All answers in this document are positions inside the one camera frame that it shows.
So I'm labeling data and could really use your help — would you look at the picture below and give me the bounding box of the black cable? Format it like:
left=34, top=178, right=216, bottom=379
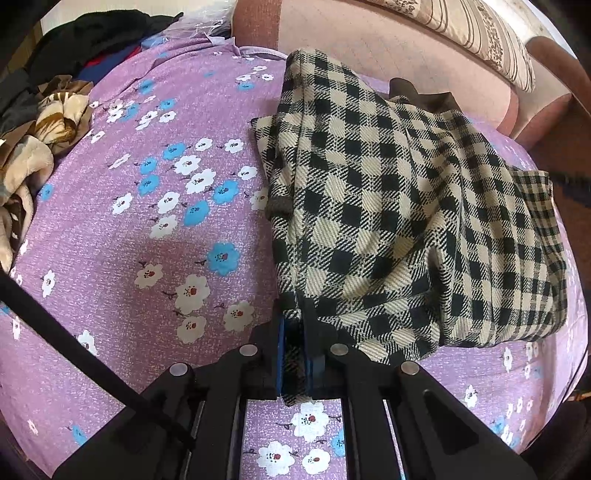
left=0, top=272, right=195, bottom=450

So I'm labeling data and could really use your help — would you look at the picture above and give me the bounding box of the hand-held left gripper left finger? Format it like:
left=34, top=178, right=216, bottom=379
left=53, top=302, right=289, bottom=480

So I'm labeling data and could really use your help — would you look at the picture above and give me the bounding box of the clear plastic bag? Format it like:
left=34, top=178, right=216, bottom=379
left=159, top=0, right=241, bottom=47

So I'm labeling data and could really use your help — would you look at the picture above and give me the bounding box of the striped beige pillow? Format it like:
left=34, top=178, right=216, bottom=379
left=369, top=0, right=536, bottom=93

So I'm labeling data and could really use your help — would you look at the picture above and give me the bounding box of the black garment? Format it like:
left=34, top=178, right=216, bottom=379
left=0, top=10, right=185, bottom=134

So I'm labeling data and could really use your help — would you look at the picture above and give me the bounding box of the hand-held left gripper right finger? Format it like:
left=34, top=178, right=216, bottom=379
left=302, top=318, right=539, bottom=480

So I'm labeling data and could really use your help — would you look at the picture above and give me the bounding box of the purple floral bed sheet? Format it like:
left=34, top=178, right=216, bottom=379
left=0, top=34, right=587, bottom=480

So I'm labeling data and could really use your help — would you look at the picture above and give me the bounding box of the pink upholstered headboard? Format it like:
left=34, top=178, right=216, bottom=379
left=231, top=0, right=575, bottom=148

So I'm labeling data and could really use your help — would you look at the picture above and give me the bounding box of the blue and red garment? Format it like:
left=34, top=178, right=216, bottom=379
left=76, top=44, right=144, bottom=81

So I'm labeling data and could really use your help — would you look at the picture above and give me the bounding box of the black and beige checked coat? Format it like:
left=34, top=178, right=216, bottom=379
left=252, top=48, right=568, bottom=407

